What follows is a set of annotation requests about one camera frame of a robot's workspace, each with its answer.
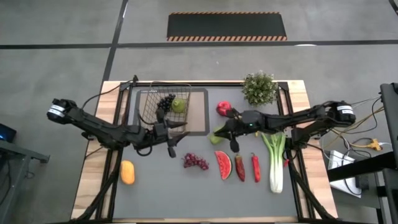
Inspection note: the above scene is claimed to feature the green pear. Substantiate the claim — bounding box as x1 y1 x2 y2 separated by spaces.
171 98 188 114

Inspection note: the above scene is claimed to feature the white box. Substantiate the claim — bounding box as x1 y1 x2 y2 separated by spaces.
328 149 363 198

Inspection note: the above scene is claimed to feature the black equipment cart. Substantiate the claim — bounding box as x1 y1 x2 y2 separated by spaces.
326 82 398 224

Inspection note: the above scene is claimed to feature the green bok choy stalk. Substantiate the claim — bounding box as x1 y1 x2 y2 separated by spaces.
261 132 287 195

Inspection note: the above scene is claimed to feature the floor cable bundle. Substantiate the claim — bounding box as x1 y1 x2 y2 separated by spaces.
320 96 386 150

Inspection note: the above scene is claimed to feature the blue-lit black device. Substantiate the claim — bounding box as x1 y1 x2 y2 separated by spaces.
0 123 17 144

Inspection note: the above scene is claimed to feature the bright red chili pepper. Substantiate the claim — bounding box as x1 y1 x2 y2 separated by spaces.
250 152 262 184

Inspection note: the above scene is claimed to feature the black metal table frame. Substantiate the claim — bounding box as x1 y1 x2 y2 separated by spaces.
70 75 340 224

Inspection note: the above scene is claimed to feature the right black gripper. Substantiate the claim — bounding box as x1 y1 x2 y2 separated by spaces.
213 109 267 154

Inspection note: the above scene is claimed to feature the watermelon slice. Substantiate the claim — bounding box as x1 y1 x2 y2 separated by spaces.
214 150 233 181

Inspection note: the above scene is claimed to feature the green potted plant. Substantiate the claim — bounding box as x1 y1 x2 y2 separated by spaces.
241 70 279 108

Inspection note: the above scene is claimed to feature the black grape bunch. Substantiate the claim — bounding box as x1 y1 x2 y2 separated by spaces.
156 93 177 113

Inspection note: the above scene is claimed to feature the grey metal table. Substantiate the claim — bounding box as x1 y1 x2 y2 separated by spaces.
0 139 50 224

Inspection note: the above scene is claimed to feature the wire basket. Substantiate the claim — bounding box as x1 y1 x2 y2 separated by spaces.
139 81 192 135

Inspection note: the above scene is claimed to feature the brown mat with dark border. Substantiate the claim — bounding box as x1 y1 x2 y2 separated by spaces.
132 88 210 138

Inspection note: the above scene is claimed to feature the yellow power plug splitter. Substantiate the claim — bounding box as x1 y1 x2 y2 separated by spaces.
350 138 384 152

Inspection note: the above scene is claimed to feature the left arm base cable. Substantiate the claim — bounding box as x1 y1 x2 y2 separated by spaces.
82 74 139 110

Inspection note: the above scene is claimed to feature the dark red chili pepper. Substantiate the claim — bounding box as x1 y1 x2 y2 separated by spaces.
234 152 246 183

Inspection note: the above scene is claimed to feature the grey table mat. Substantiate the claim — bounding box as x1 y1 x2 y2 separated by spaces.
112 85 299 219

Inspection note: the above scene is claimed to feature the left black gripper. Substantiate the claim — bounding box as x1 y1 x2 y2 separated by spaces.
144 108 191 159

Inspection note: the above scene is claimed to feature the red grape bunch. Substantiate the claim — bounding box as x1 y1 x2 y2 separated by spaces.
182 152 210 171

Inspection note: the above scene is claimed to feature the black hazard-striped floor mat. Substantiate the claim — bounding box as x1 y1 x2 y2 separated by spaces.
166 11 288 42

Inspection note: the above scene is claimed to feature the red apple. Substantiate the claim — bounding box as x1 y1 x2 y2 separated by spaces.
216 100 233 118

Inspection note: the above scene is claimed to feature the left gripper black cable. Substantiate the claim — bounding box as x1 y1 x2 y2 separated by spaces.
136 111 158 157

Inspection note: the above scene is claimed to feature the orange mango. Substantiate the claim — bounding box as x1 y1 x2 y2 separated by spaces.
119 159 136 186

